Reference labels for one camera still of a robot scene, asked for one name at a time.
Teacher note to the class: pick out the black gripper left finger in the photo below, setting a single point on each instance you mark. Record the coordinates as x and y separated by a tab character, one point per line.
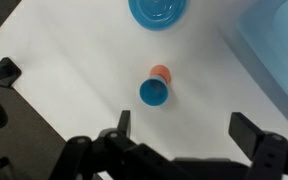
117	150

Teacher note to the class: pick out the orange toy cup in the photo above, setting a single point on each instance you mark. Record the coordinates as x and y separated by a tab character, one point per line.
160	70

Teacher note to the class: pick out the black clamp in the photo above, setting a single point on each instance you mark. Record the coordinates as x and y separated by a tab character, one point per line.
0	71

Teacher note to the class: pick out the blue toy plate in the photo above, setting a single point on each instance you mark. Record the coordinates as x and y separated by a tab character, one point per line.
157	16

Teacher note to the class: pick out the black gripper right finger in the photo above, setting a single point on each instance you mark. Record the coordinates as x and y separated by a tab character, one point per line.
270	153

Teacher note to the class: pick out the blue toy cup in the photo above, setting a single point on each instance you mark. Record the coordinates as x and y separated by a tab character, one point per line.
154	95

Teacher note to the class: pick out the blue toy sink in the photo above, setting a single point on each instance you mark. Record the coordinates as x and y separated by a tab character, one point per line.
284	43

